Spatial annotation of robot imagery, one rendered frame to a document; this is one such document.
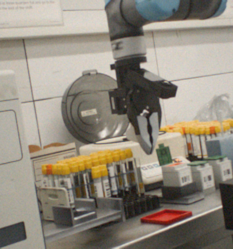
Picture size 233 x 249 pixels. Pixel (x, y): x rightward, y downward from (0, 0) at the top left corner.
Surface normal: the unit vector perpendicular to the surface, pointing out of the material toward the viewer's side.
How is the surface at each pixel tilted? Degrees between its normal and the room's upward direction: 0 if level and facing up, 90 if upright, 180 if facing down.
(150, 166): 25
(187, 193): 90
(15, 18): 93
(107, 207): 90
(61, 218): 90
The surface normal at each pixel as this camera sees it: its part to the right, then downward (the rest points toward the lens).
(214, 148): -0.68, 0.15
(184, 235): 0.64, -0.06
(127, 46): -0.13, 0.07
